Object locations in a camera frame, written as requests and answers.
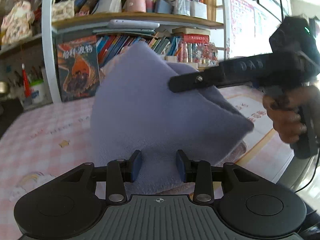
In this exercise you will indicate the metal bowl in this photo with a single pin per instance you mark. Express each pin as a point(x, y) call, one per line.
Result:
point(3, 87)

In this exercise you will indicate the white wooden bookshelf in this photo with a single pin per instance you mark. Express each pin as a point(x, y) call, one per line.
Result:
point(48, 55)

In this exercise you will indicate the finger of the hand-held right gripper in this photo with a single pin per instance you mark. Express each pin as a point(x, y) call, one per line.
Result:
point(190, 81)

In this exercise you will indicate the red tassel charm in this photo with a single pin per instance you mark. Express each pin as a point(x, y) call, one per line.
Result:
point(26, 85)

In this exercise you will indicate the white storage box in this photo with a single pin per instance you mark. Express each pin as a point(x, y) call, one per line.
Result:
point(198, 10)

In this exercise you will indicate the dragon cover book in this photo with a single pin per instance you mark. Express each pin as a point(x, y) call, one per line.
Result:
point(77, 72)

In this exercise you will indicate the grey storage box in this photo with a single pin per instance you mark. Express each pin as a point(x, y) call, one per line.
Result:
point(163, 7)

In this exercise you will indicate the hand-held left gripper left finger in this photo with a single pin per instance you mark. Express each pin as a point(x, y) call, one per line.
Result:
point(136, 166)

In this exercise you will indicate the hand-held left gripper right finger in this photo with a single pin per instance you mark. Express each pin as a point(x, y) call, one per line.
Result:
point(180, 166)

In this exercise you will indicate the row of colourful books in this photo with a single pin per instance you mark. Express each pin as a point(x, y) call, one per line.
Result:
point(112, 46)

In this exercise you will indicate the bunch of pens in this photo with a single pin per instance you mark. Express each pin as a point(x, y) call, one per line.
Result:
point(32, 73)

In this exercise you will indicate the white jar with green lid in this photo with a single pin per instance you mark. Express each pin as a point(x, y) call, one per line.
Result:
point(37, 92)

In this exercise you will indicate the paper doll ornament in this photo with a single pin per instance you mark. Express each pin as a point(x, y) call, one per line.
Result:
point(16, 25)

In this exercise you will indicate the white tablet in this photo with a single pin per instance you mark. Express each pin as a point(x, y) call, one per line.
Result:
point(135, 24)

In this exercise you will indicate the purple and pink sweater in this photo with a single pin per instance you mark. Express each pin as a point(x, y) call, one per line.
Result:
point(137, 105)

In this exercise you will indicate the white quilted handbag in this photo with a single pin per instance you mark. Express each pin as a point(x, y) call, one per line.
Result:
point(62, 8)

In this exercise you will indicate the wall poster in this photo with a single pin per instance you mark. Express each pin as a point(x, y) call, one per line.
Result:
point(247, 25)

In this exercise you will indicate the red printed box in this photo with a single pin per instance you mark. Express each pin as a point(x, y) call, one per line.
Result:
point(196, 38)

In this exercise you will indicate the person's right hand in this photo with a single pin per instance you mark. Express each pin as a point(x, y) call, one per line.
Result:
point(285, 117)

